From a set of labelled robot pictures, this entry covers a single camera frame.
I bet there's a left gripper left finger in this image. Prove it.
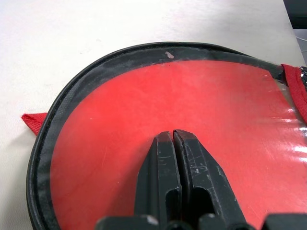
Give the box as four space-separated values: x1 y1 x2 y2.
135 130 183 218

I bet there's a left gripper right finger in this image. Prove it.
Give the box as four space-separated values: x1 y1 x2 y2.
173 129 241 218

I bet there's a clear mesh paddle cover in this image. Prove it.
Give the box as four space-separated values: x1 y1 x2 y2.
20 41 307 230

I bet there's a red table tennis paddle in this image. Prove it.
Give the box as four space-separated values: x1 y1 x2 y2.
49 61 307 230

